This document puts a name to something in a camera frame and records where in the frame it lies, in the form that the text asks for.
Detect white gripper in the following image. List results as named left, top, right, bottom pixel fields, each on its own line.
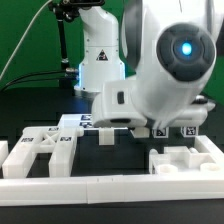
left=91, top=80, right=215, bottom=129

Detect white chair seat part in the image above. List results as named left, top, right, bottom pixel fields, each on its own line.
left=149, top=146, right=224, bottom=174

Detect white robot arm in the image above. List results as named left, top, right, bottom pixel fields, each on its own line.
left=92, top=0, right=224, bottom=129

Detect white chair back part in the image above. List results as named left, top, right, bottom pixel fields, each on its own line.
left=2, top=127, right=84, bottom=179

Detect white base tag plate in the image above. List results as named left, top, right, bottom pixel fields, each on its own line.
left=57, top=114, right=95, bottom=130

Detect white tagged cube left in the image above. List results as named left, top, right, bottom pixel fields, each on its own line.
left=153, top=128, right=169, bottom=138

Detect white tagged cube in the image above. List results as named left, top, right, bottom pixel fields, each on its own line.
left=153, top=128, right=169, bottom=138
left=181, top=127, right=198, bottom=137

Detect white tagged cube right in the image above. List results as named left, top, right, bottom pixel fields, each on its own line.
left=181, top=127, right=198, bottom=137

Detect white U-shaped fence frame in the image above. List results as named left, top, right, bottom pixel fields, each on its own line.
left=0, top=136, right=224, bottom=206

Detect black camera stand pole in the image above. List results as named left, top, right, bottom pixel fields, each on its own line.
left=48, top=0, right=105, bottom=89

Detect black cables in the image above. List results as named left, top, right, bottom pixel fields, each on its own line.
left=0, top=69, right=80, bottom=94

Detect grey cable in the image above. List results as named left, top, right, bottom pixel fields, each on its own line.
left=0, top=0, right=54, bottom=81

